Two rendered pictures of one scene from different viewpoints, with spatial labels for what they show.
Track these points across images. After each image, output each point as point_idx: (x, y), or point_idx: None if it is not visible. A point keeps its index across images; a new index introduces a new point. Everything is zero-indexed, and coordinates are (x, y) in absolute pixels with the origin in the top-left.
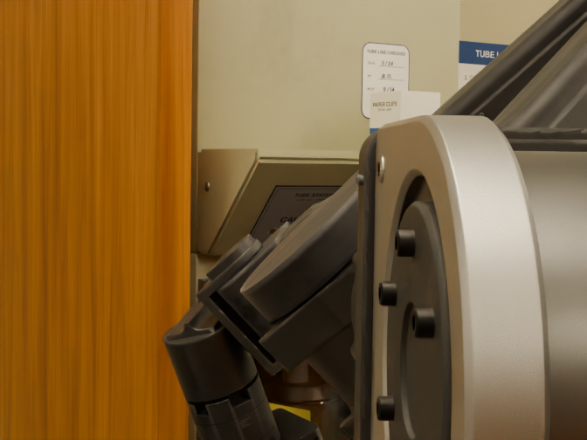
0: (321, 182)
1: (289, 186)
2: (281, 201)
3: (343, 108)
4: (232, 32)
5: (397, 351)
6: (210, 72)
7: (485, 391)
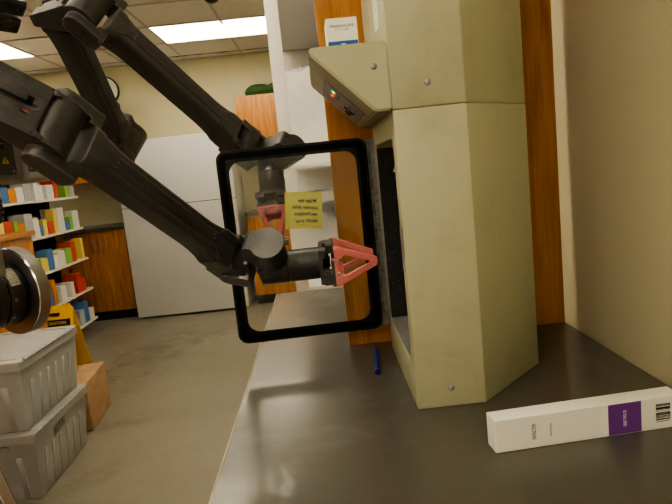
0: (322, 90)
1: (323, 94)
2: (330, 100)
3: (373, 32)
4: (363, 12)
5: None
6: (364, 36)
7: None
